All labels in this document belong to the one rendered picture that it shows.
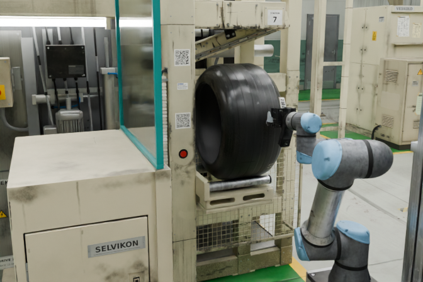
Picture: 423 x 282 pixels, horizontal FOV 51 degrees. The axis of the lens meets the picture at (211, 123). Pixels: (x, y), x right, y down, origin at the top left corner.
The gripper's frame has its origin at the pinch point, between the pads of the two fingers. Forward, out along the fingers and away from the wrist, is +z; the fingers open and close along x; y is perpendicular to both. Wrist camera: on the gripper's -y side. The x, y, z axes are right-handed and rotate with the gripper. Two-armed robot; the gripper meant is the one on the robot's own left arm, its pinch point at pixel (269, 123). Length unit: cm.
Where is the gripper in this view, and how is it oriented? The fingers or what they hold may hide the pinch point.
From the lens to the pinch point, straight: 199.4
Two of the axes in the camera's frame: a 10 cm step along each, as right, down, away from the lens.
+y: -0.5, -10.0, -0.9
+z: -3.6, -0.7, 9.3
